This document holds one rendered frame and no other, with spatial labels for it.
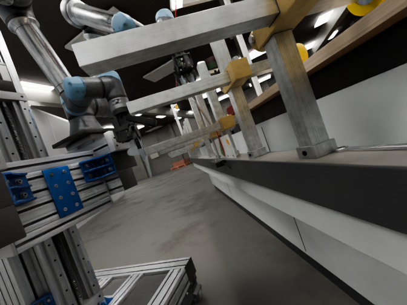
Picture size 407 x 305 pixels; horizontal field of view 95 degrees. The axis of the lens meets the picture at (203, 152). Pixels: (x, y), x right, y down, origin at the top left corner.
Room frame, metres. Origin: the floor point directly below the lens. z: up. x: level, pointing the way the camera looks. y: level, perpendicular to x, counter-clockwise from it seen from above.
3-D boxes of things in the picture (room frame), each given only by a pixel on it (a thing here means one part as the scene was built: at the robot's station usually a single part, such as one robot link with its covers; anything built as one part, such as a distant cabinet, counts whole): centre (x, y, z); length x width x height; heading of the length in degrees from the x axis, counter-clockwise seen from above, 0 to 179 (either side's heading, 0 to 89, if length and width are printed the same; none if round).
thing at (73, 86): (0.68, 0.33, 1.12); 0.11 x 0.11 x 0.08; 45
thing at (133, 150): (0.72, 0.25, 0.86); 0.06 x 0.03 x 0.09; 98
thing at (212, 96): (0.83, -0.12, 0.90); 0.04 x 0.04 x 0.48; 8
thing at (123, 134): (0.74, 0.25, 0.97); 0.09 x 0.08 x 0.12; 98
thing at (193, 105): (1.34, -0.05, 0.92); 0.05 x 0.05 x 0.45; 8
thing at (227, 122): (0.81, -0.13, 0.84); 0.14 x 0.06 x 0.05; 8
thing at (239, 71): (0.56, -0.16, 0.94); 0.14 x 0.06 x 0.05; 8
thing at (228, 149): (0.86, -0.09, 0.75); 0.26 x 0.01 x 0.10; 8
